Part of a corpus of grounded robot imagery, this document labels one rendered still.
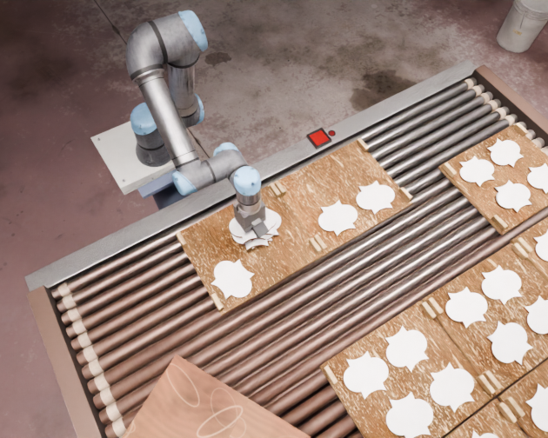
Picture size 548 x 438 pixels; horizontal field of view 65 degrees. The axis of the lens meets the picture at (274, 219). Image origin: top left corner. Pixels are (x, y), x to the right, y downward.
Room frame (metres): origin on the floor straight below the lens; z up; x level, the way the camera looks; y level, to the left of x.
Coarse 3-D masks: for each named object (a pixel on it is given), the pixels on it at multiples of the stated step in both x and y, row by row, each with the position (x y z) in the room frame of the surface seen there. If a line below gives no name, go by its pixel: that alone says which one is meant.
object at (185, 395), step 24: (168, 384) 0.15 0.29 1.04; (192, 384) 0.15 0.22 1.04; (216, 384) 0.15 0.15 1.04; (144, 408) 0.08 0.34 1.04; (168, 408) 0.08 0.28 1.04; (192, 408) 0.08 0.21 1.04; (216, 408) 0.09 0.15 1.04; (240, 408) 0.09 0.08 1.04; (264, 408) 0.09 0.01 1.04; (144, 432) 0.02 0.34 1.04; (168, 432) 0.03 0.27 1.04; (192, 432) 0.03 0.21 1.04; (216, 432) 0.03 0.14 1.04; (240, 432) 0.03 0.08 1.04; (264, 432) 0.03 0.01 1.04; (288, 432) 0.03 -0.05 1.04
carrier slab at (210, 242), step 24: (264, 192) 0.85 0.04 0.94; (216, 216) 0.74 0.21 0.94; (288, 216) 0.75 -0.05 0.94; (192, 240) 0.64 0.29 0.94; (216, 240) 0.65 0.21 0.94; (288, 240) 0.65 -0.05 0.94; (192, 264) 0.55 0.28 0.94; (216, 264) 0.55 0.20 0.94; (264, 264) 0.56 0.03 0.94; (288, 264) 0.56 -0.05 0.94; (216, 288) 0.47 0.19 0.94; (264, 288) 0.47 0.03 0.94
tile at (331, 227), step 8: (320, 208) 0.79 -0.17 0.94; (328, 208) 0.78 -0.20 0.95; (336, 208) 0.78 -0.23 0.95; (344, 208) 0.78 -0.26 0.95; (352, 208) 0.79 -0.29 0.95; (320, 216) 0.75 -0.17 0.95; (328, 216) 0.75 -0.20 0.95; (336, 216) 0.75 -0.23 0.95; (344, 216) 0.75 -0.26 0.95; (352, 216) 0.75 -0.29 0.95; (320, 224) 0.71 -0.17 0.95; (328, 224) 0.71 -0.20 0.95; (336, 224) 0.72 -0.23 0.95; (344, 224) 0.72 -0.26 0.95; (352, 224) 0.72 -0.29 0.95; (336, 232) 0.68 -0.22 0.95
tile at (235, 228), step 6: (270, 216) 0.71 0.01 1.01; (234, 222) 0.68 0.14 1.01; (264, 222) 0.69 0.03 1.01; (270, 222) 0.69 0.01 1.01; (234, 228) 0.66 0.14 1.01; (240, 228) 0.66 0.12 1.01; (270, 228) 0.67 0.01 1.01; (234, 234) 0.64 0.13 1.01; (240, 234) 0.64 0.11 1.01; (246, 234) 0.64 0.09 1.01; (252, 234) 0.64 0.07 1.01; (246, 240) 0.62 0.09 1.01
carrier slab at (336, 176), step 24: (312, 168) 0.97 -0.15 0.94; (336, 168) 0.97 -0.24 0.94; (360, 168) 0.97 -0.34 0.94; (288, 192) 0.85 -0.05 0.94; (312, 192) 0.86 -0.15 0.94; (336, 192) 0.86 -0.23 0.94; (312, 216) 0.75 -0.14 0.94; (360, 216) 0.76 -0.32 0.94; (384, 216) 0.76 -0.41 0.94; (336, 240) 0.66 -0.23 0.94
